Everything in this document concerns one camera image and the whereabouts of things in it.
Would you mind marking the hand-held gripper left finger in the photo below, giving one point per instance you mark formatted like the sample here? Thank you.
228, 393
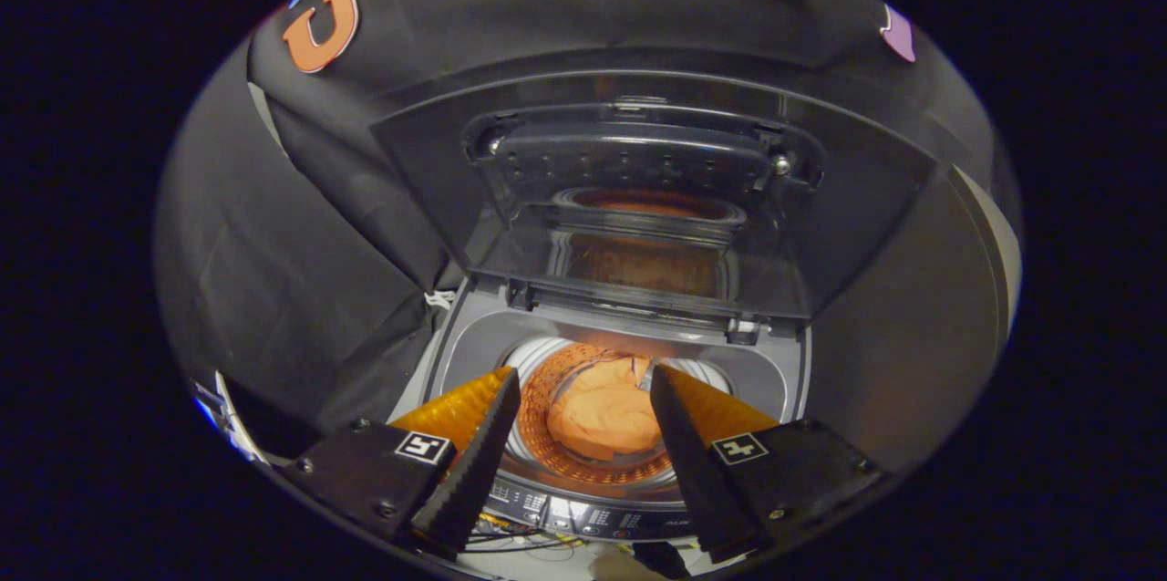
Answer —
474, 472

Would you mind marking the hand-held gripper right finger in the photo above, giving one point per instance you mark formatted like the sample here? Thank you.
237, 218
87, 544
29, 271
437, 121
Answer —
688, 472

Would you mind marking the orange polo shirt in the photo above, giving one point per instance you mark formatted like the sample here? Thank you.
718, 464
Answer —
602, 412

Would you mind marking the dark washing machine lid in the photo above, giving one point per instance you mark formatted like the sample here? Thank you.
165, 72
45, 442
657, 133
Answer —
866, 198

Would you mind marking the black plug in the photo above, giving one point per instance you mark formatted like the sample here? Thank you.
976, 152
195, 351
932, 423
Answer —
658, 560

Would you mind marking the grey cabinet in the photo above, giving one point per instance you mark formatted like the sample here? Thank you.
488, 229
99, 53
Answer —
912, 344

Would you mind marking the black backdrop cloth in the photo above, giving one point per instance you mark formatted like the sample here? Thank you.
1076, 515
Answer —
301, 271

